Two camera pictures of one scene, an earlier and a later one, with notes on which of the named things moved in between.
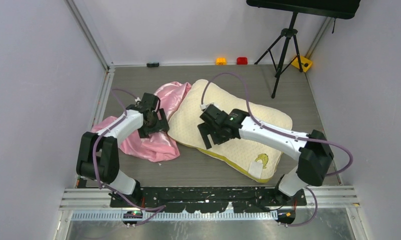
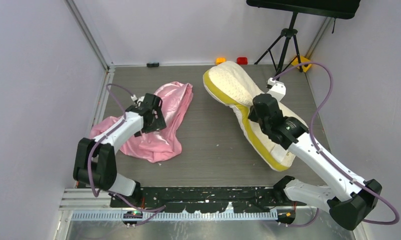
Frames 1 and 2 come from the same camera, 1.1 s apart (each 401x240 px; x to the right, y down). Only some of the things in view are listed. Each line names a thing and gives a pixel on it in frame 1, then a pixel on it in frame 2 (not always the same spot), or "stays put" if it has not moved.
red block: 242,60 stays put
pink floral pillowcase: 157,147 stays put
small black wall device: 153,64 stays put
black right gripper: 206,129 to 252,115
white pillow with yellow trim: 256,162 to 230,84
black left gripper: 161,125 stays put
